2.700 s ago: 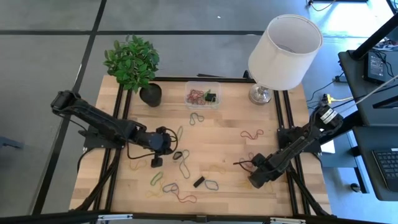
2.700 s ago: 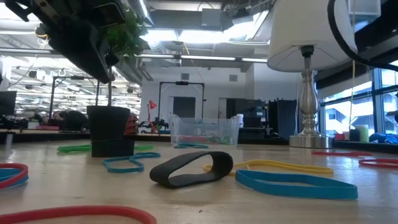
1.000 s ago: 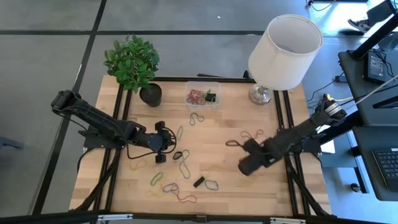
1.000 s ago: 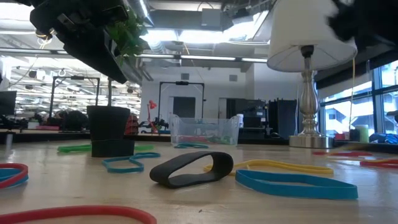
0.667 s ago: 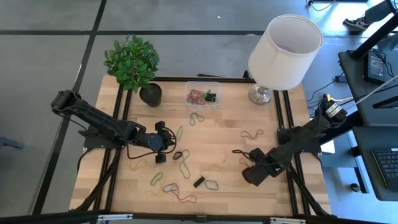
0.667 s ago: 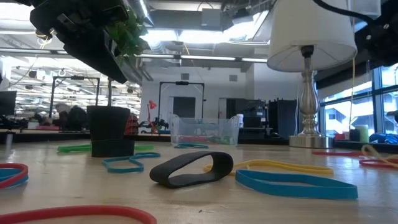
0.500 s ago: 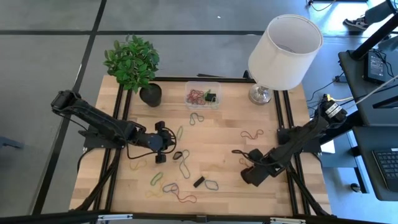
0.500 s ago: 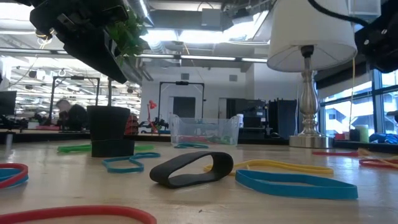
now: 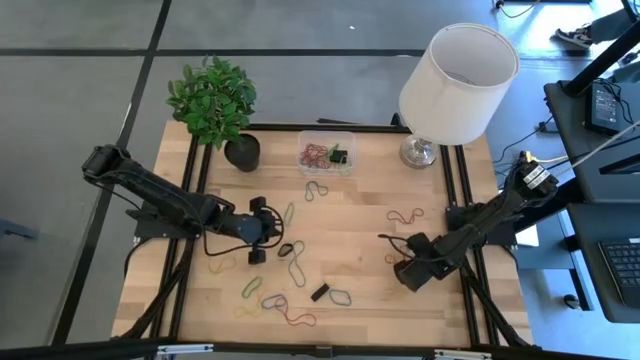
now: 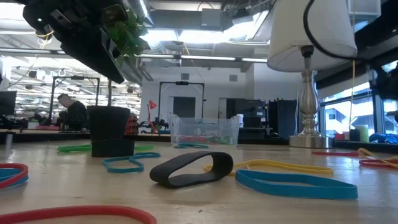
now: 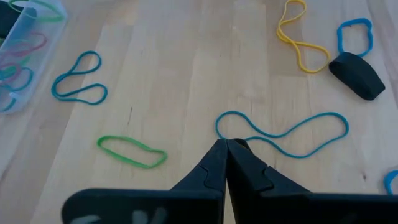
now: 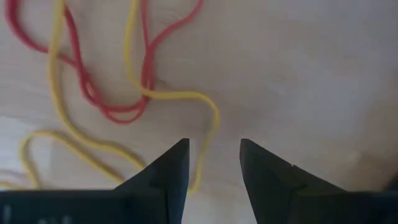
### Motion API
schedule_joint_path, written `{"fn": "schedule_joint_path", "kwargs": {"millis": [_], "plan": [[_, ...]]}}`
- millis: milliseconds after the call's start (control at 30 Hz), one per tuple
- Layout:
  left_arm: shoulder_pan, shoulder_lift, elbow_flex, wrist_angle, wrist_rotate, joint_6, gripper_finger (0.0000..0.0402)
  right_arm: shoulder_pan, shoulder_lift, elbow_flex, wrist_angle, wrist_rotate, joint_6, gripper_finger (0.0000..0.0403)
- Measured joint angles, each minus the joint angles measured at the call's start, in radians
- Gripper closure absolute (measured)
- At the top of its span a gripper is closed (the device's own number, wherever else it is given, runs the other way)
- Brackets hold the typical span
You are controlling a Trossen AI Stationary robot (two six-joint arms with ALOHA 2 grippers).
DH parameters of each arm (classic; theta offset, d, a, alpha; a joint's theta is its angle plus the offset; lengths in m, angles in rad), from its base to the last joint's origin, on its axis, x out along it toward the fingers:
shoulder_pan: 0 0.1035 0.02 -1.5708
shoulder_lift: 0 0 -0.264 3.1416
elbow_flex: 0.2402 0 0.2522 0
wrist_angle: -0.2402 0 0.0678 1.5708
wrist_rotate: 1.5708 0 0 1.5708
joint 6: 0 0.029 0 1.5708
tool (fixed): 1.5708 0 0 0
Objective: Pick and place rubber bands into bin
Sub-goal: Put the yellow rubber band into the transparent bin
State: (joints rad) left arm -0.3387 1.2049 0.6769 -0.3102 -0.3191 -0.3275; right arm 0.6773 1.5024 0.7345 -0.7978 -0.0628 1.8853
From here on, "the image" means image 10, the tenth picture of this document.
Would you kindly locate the green plant in black pot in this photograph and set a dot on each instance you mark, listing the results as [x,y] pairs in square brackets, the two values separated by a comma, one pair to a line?
[109,123]

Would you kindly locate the red desk lamp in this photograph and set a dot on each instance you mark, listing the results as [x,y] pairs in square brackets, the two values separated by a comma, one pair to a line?
[151,105]

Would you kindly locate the wide black rubber band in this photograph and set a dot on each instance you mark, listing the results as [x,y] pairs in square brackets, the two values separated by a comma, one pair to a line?
[186,180]

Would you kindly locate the clear plastic bin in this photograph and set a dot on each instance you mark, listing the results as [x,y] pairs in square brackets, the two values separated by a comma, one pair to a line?
[203,124]

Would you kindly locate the white bottle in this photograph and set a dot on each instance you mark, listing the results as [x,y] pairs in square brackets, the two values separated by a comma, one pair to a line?
[240,120]

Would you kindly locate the dark grey wall panel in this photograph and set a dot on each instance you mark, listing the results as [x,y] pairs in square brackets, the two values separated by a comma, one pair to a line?
[184,107]

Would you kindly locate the grey wall vent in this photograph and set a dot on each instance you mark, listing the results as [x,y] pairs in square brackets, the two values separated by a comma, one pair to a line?
[185,76]
[233,77]

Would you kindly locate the long yellow rubber band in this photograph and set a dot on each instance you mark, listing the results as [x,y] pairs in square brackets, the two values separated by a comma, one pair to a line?
[365,152]

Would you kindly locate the green rubber band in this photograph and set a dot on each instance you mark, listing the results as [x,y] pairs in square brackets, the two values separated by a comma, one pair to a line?
[144,147]
[74,149]
[219,139]

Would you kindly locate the black metal frame stand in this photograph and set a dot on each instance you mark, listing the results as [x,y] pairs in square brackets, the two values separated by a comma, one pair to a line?
[74,77]
[182,83]

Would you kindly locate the blue bag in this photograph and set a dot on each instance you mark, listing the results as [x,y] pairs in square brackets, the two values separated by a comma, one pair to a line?
[385,138]

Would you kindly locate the black computer monitor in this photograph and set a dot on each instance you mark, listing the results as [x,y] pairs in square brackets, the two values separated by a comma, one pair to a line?
[7,102]

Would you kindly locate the black cabinet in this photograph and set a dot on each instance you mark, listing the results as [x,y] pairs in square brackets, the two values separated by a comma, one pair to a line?
[245,115]
[281,118]

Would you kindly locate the small red box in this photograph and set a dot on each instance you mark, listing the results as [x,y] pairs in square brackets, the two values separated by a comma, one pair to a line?
[340,136]

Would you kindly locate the black aluminium frame rail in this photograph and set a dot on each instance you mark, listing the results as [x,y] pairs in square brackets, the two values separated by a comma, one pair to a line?
[264,140]

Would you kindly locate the small distant robot arm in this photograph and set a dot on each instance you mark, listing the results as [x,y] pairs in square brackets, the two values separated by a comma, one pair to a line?
[155,124]

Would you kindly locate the silver metal post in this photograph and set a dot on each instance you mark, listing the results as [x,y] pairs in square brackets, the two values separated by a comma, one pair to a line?
[8,141]

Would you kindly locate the small black can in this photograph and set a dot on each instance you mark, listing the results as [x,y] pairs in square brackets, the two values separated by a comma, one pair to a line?
[354,135]

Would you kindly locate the long teal rubber band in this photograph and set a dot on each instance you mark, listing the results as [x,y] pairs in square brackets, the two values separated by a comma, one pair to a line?
[124,170]

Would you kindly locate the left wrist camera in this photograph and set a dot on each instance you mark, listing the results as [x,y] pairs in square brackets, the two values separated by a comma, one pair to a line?
[113,14]

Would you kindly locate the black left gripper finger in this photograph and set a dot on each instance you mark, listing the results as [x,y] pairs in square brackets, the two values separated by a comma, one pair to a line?
[111,45]
[90,56]

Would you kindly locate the long ceiling light strip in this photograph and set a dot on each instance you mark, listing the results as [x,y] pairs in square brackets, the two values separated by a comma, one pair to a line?
[202,57]

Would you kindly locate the blue rubber band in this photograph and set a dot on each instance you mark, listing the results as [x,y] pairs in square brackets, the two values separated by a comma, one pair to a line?
[295,193]
[9,175]

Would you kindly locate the pale green cylinder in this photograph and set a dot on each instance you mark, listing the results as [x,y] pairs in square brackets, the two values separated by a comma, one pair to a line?
[362,133]

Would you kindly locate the red crate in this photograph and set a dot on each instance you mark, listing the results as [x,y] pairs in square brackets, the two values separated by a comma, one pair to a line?
[132,124]

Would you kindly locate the pink flat object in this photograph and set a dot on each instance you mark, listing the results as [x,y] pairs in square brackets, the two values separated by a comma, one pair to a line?
[46,127]

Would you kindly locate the person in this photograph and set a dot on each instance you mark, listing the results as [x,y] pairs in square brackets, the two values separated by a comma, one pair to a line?
[76,115]

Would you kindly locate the grey ceiling box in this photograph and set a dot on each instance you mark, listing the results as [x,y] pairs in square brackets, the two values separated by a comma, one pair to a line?
[211,17]

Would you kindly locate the long red rubber band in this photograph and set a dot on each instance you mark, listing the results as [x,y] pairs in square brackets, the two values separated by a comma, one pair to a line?
[77,211]

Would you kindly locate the white shade silver table lamp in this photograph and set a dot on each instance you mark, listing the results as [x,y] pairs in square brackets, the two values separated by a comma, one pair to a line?
[308,102]

